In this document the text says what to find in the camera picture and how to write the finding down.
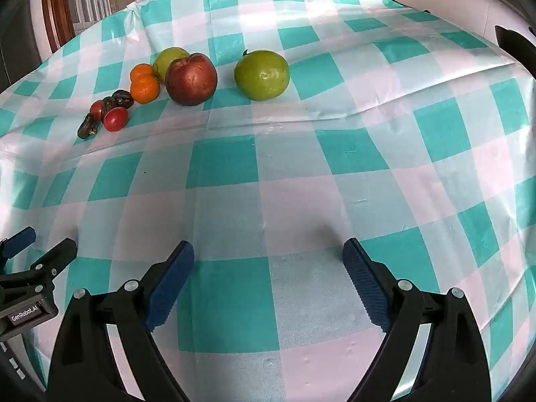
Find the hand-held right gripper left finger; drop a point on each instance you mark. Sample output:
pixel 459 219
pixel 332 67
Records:
pixel 171 289

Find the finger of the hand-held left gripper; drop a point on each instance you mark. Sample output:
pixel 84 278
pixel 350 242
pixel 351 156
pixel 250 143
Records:
pixel 19 241
pixel 58 255

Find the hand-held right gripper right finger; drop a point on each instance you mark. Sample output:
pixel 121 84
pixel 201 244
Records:
pixel 365 287

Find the dark brown date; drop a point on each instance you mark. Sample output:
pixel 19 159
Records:
pixel 107 105
pixel 124 98
pixel 87 126

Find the red cherry tomato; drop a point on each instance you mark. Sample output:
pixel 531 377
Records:
pixel 96 109
pixel 115 119

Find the orange tangerine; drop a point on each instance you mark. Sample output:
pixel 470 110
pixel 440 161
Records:
pixel 141 71
pixel 145 91

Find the red apple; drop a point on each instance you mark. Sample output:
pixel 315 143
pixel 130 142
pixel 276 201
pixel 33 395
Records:
pixel 191 80

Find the small green apple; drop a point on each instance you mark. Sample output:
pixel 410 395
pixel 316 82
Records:
pixel 166 59

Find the large green apple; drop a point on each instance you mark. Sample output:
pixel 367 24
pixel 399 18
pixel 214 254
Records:
pixel 261 75

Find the teal checked tablecloth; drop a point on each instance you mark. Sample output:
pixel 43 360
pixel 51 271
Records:
pixel 293 201

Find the dark object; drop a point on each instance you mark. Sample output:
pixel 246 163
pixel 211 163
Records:
pixel 513 44

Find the wooden door frame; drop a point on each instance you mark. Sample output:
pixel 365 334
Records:
pixel 58 8

